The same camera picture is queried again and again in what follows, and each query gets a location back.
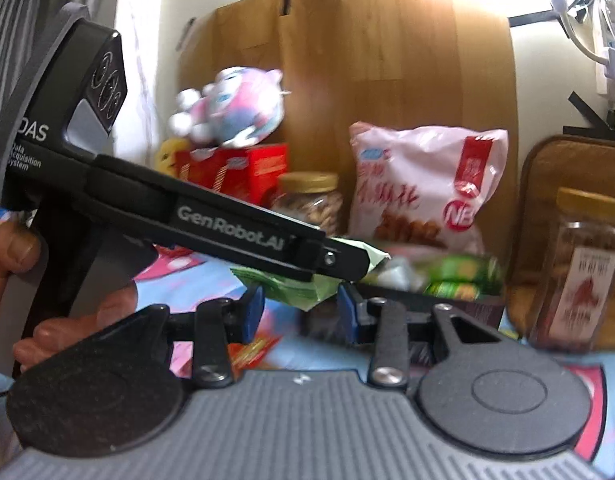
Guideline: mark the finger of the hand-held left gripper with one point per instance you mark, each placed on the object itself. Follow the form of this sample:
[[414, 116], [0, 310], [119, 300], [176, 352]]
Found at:
[[337, 260]]

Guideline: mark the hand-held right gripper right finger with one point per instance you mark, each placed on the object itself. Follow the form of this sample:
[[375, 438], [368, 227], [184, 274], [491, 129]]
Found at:
[[348, 312]]

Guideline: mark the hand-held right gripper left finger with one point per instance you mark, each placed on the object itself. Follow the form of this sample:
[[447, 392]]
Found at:
[[255, 312]]

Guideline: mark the light green snack packet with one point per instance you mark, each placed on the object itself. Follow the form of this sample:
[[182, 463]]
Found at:
[[297, 292]]

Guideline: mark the dark green snack packet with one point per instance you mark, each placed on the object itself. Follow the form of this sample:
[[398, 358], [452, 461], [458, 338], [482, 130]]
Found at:
[[462, 270]]

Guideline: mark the black cardboard box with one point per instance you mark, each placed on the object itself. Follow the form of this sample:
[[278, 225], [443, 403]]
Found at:
[[480, 314]]

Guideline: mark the person's left hand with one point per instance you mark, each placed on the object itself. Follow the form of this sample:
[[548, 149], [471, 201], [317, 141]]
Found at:
[[17, 250]]

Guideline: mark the yellow plush duck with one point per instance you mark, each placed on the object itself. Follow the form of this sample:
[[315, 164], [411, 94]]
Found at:
[[168, 157]]

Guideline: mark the small nut jar gold lid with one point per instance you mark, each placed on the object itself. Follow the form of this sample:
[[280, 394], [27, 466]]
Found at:
[[312, 210]]

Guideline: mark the printed cartoon bed sheet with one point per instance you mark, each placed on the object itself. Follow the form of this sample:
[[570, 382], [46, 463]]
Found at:
[[202, 280]]

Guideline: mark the pink snack bag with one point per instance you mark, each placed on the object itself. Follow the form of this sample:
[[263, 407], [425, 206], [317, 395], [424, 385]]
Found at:
[[412, 185]]

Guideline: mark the red gift box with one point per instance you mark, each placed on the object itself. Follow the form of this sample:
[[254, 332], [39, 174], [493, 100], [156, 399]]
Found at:
[[262, 170]]

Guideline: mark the pink and blue plush cat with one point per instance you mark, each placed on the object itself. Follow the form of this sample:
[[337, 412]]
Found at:
[[237, 105]]

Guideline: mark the short black tape strip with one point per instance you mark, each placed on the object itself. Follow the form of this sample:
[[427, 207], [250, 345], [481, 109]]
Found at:
[[186, 34]]

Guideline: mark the brown seat cushion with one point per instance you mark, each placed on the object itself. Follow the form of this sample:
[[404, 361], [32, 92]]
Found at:
[[532, 210]]

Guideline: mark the wooden board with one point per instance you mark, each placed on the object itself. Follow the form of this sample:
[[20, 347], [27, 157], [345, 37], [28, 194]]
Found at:
[[387, 60]]

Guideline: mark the tall nut jar orange lid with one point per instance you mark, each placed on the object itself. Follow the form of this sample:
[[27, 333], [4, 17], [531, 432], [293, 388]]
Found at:
[[577, 280]]

